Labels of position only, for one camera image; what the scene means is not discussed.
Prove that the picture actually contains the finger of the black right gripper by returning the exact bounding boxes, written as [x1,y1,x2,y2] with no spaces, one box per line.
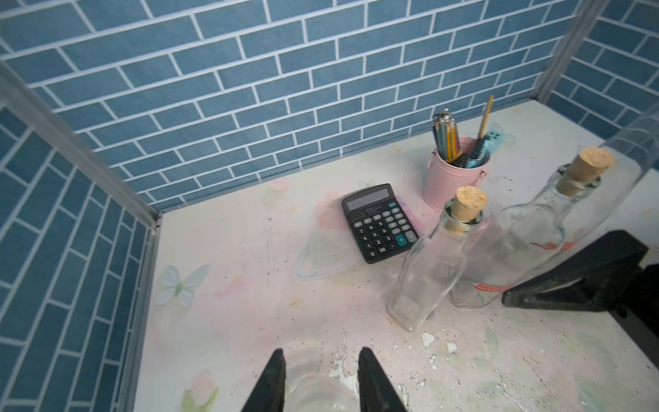
[501,230,649,312]

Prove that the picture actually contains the aluminium corner post right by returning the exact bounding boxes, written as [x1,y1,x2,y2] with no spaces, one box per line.
[531,0,609,105]

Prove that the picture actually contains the aluminium corner post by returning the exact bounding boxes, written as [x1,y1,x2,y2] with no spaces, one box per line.
[1,67,157,411]
[531,0,609,105]

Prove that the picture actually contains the tall gold-capped glass bottle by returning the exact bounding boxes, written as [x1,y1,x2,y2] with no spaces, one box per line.
[535,104,658,274]

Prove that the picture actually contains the corked glass bottle red label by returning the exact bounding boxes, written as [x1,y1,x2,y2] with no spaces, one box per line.
[450,147,615,309]

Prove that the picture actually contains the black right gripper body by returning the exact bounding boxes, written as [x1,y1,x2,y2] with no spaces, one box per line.
[610,264,658,367]

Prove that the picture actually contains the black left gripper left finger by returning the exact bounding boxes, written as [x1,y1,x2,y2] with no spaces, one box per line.
[241,348,287,412]

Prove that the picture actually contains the short corked glass bottle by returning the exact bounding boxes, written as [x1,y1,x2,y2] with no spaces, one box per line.
[386,186,488,332]

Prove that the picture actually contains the clear glass bottle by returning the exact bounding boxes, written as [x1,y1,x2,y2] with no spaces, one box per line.
[283,340,358,411]

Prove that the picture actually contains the pink metal pen bucket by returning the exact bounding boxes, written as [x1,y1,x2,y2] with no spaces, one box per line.
[422,150,491,210]

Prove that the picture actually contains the pens in bucket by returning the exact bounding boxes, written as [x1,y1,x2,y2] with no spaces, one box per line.
[432,95,506,169]

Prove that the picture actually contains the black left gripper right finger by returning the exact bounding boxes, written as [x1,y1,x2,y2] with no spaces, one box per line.
[358,347,407,412]

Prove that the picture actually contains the aluminium corner post left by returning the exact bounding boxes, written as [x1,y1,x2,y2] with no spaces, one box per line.
[1,67,157,411]

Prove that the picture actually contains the black desk calculator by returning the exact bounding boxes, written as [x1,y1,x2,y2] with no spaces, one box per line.
[341,184,420,264]

